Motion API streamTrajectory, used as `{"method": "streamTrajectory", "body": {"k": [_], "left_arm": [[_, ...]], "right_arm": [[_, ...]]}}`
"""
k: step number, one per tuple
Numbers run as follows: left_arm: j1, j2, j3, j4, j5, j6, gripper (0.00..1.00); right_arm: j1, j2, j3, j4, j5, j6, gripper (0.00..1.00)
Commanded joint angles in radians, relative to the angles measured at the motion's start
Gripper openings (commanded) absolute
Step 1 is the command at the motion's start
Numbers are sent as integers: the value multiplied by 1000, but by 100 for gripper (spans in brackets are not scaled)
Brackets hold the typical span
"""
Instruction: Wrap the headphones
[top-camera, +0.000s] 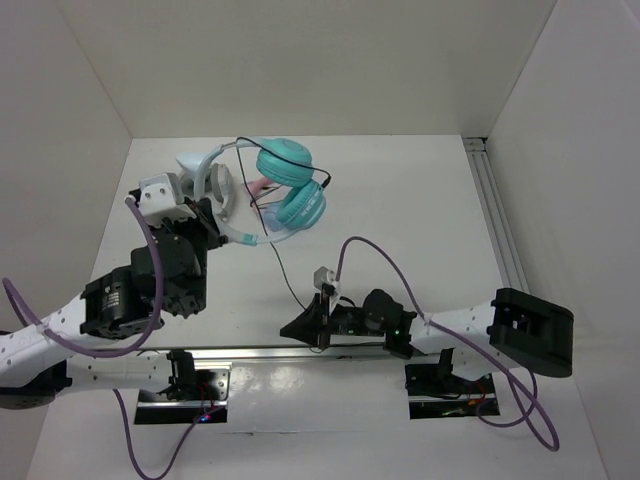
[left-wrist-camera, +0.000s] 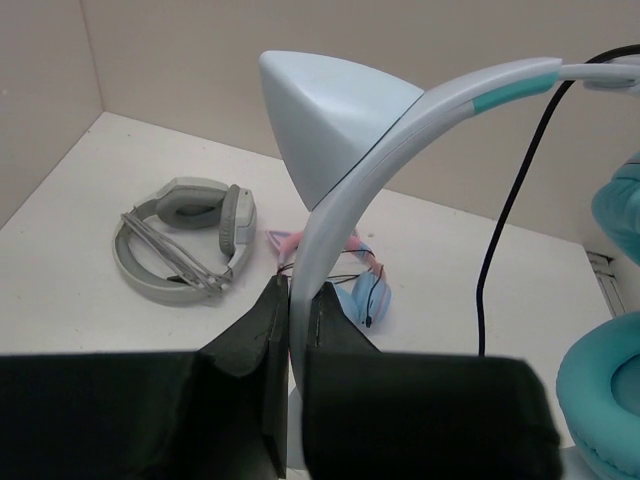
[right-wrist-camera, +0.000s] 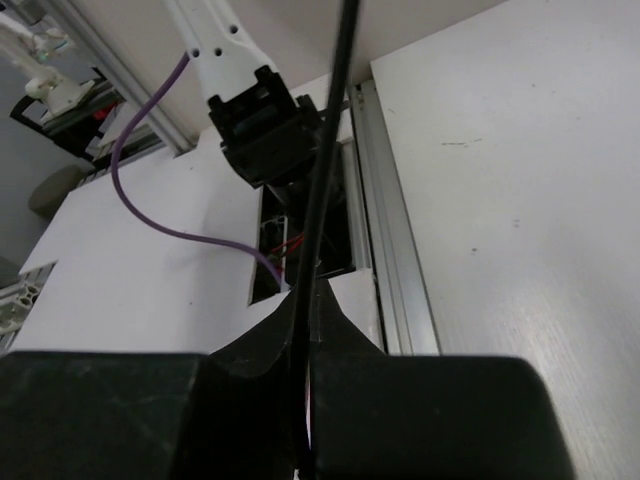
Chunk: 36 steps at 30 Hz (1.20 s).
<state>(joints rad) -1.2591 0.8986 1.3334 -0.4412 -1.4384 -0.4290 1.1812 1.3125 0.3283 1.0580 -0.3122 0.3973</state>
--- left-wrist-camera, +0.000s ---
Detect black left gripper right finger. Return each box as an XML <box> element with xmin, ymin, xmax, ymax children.
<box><xmin>302</xmin><ymin>282</ymin><xmax>380</xmax><ymax>470</ymax></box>

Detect aluminium rail right side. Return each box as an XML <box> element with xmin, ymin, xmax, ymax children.
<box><xmin>586</xmin><ymin>251</ymin><xmax>626</xmax><ymax>317</ymax></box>

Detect pink blue cat-ear headphones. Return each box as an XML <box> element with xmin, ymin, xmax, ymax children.
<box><xmin>265</xmin><ymin>229</ymin><xmax>392</xmax><ymax>328</ymax></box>

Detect teal cat-ear headphones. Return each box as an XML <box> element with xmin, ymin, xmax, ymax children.
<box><xmin>259</xmin><ymin>45</ymin><xmax>639</xmax><ymax>479</ymax></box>

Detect grey white headphones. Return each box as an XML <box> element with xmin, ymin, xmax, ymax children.
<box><xmin>112</xmin><ymin>177</ymin><xmax>258</xmax><ymax>305</ymax></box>

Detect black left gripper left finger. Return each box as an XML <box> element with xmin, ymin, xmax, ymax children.
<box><xmin>198</xmin><ymin>275</ymin><xmax>289</xmax><ymax>478</ymax></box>

